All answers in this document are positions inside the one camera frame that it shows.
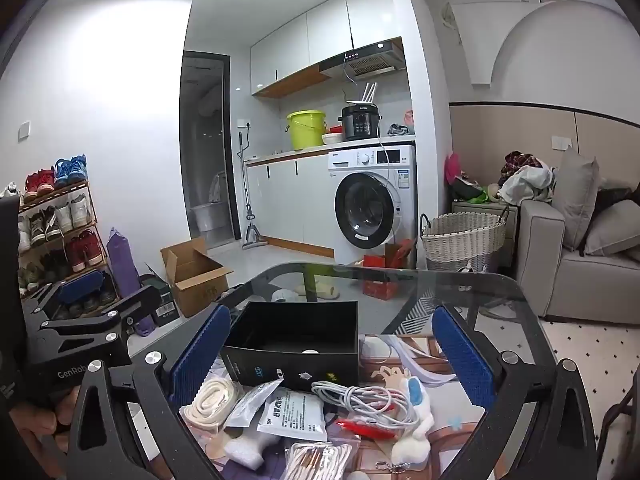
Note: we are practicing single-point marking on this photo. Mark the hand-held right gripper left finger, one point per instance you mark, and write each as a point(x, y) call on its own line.
point(200, 355)

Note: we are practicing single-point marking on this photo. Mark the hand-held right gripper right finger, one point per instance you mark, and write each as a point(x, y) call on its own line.
point(462, 355)

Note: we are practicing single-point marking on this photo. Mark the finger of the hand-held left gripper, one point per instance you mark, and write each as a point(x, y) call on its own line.
point(130, 310)
point(82, 290)

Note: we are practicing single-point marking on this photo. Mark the black cardboard box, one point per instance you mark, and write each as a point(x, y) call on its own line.
point(260, 360)

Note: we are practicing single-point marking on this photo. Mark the clear plastic bag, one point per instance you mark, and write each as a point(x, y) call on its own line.
point(250, 405)

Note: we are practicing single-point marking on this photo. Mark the white and blue sock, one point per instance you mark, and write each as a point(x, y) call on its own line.
point(412, 440)

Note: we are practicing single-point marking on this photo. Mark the white foam piece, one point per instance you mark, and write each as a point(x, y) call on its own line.
point(245, 447)

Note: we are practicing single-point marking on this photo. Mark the silver packet with black text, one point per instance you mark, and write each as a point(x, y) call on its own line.
point(295, 415)

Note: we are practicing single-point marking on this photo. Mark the red and white packet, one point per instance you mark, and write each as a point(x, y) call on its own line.
point(360, 427)

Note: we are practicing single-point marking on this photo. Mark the person's left hand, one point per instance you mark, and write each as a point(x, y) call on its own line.
point(30, 422)

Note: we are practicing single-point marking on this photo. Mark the dark green box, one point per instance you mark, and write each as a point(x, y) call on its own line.
point(162, 305)

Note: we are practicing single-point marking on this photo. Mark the rows of shoes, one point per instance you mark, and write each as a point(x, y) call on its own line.
point(80, 250)

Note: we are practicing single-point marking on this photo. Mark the purple yoga mat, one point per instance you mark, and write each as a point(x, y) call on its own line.
point(122, 265)

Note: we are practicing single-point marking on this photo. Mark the brown cardboard box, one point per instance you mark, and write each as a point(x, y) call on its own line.
point(200, 292)

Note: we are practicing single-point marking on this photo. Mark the printed desk mat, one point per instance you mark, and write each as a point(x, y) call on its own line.
point(452, 427)

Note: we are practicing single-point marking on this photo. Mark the wooden shoe rack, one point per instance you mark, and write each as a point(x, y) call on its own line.
point(55, 195)

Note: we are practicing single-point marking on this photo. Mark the white wicker basket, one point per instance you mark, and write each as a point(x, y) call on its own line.
point(460, 240)

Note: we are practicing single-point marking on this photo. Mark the white toilet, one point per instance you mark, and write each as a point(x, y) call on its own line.
point(207, 217)

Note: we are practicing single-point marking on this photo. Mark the red box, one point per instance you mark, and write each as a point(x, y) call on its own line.
point(375, 262)

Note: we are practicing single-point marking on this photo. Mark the flat mop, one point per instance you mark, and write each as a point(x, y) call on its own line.
point(251, 237)

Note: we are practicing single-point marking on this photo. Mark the grey sofa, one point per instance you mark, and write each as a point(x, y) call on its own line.
point(580, 280)

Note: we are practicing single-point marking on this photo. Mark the pile of clothes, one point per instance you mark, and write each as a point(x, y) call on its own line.
point(525, 185)

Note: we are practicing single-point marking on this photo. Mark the white base cabinets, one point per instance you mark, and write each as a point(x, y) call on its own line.
point(290, 195)

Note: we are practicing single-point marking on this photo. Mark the pink bag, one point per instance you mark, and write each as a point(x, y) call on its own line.
point(453, 169)

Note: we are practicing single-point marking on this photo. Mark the tall grey pillow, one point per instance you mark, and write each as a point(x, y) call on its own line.
point(575, 195)

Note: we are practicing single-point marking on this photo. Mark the flat grey pillow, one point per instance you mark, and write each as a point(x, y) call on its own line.
point(615, 230)

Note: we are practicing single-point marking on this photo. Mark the white washing machine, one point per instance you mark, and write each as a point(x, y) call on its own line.
point(372, 160)

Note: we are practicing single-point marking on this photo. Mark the grey cloth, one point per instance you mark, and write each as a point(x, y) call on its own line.
point(399, 130)

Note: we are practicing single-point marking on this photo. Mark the green plastic bucket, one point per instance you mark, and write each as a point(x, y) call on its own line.
point(306, 130)

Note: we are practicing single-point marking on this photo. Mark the white bowl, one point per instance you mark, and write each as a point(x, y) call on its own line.
point(331, 139)

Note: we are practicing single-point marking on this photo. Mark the black pressure cooker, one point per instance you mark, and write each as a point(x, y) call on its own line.
point(360, 122)

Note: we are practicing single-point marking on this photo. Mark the white router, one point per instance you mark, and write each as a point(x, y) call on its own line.
point(361, 103)

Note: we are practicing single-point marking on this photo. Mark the range hood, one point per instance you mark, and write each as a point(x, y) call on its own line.
point(370, 62)

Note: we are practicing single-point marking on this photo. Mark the black door frame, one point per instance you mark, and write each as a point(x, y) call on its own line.
point(182, 160)

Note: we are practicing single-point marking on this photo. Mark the white wall switch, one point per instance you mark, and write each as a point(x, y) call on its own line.
point(23, 131)

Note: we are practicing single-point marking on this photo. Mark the white wall cabinets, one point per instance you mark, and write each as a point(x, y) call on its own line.
point(325, 30)

